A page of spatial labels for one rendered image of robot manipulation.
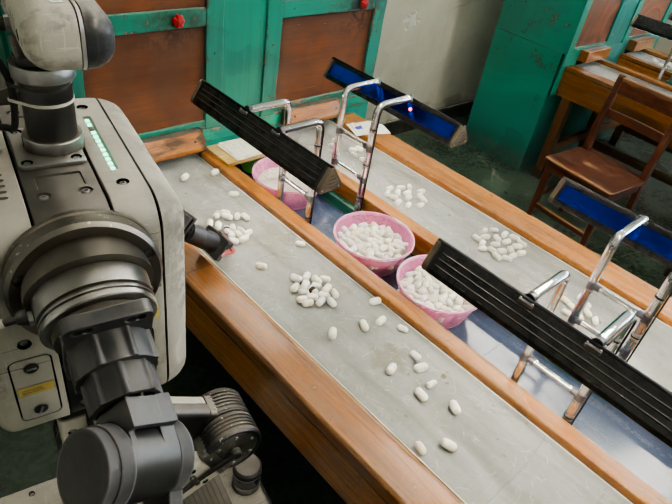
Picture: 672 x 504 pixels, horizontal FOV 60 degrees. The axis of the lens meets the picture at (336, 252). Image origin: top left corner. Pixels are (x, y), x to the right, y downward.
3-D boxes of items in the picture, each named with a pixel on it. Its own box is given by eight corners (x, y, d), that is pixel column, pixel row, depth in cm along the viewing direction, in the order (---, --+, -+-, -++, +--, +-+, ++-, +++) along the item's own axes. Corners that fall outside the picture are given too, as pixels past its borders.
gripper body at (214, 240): (212, 225, 168) (195, 217, 162) (233, 244, 163) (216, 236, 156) (200, 244, 168) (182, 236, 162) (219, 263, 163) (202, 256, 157)
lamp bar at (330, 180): (319, 195, 151) (322, 171, 146) (189, 102, 184) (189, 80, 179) (341, 187, 155) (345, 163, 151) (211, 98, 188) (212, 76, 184)
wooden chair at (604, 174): (517, 223, 356) (575, 79, 302) (559, 207, 379) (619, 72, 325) (576, 264, 330) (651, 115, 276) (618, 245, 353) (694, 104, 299)
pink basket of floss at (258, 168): (317, 220, 207) (321, 198, 201) (243, 208, 206) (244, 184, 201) (325, 183, 228) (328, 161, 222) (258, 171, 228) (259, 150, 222)
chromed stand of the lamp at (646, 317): (604, 401, 158) (688, 275, 131) (541, 356, 168) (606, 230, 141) (634, 370, 169) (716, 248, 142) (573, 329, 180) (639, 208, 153)
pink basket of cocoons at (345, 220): (391, 295, 180) (397, 271, 174) (315, 262, 187) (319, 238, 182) (419, 252, 200) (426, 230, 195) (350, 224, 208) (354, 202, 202)
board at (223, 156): (228, 167, 209) (228, 164, 209) (205, 149, 217) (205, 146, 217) (298, 147, 229) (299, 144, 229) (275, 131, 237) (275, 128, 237)
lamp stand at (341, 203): (357, 223, 209) (381, 106, 182) (320, 197, 219) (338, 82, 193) (393, 208, 220) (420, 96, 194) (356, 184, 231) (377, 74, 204)
